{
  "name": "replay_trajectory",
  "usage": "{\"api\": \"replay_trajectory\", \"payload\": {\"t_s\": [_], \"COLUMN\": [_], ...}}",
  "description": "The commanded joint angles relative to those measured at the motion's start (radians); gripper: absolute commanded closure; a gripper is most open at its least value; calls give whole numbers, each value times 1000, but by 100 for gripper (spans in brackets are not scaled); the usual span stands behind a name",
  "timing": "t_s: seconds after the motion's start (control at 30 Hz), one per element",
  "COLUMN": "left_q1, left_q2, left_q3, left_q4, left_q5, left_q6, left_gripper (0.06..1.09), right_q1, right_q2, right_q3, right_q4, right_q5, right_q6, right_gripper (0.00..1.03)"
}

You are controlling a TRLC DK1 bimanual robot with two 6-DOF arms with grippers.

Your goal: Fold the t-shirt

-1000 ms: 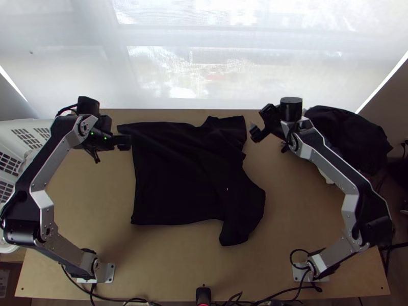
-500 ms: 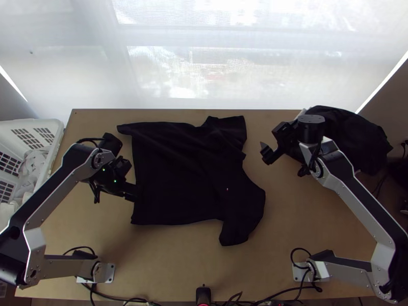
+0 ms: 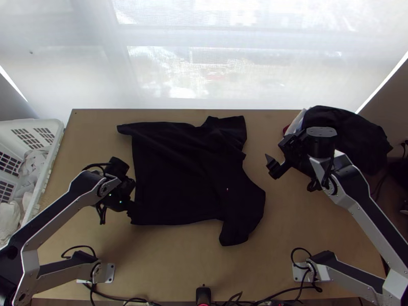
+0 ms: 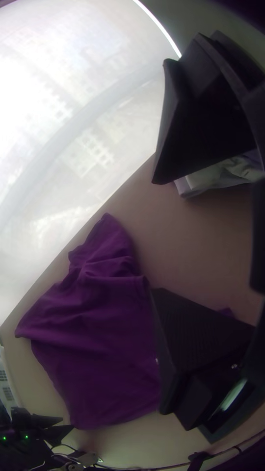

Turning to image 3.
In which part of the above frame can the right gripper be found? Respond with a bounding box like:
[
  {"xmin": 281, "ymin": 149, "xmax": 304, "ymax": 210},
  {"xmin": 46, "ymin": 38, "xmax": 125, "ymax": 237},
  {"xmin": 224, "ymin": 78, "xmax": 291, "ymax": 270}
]
[{"xmin": 264, "ymin": 140, "xmax": 316, "ymax": 181}]

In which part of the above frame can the black t-shirt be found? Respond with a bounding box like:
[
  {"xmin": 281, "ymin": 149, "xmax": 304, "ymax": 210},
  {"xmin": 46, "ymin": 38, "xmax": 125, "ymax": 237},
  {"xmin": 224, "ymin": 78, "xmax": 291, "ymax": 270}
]
[{"xmin": 116, "ymin": 115, "xmax": 267, "ymax": 247}]

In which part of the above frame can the heap of white clothes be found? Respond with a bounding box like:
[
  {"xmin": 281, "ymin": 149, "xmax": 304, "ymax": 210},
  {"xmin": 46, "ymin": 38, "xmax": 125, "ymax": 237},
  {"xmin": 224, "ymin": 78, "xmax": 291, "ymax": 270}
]
[{"xmin": 0, "ymin": 149, "xmax": 48, "ymax": 246}]

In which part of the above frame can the white laundry basket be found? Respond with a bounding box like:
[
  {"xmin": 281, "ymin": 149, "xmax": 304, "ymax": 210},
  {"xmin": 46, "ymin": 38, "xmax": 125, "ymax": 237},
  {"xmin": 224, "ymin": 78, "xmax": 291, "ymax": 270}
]
[{"xmin": 0, "ymin": 118, "xmax": 64, "ymax": 249}]

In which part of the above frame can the white light strip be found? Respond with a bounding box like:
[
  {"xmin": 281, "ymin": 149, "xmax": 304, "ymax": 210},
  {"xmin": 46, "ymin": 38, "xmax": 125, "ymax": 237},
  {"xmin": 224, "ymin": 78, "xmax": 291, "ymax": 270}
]
[
  {"xmin": 355, "ymin": 50, "xmax": 408, "ymax": 114},
  {"xmin": 0, "ymin": 65, "xmax": 30, "ymax": 103}
]

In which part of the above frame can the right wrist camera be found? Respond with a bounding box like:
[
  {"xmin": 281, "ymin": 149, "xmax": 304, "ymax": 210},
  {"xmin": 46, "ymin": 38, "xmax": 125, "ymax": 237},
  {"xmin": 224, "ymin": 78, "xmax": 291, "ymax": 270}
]
[{"xmin": 278, "ymin": 132, "xmax": 308, "ymax": 155}]

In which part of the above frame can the black cable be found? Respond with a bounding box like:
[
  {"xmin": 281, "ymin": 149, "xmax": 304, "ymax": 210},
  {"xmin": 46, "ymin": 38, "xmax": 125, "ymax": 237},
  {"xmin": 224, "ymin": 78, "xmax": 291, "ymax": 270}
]
[
  {"xmin": 81, "ymin": 162, "xmax": 112, "ymax": 225},
  {"xmin": 223, "ymin": 285, "xmax": 319, "ymax": 306},
  {"xmin": 290, "ymin": 247, "xmax": 323, "ymax": 292},
  {"xmin": 60, "ymin": 244, "xmax": 98, "ymax": 261},
  {"xmin": 307, "ymin": 159, "xmax": 334, "ymax": 193}
]

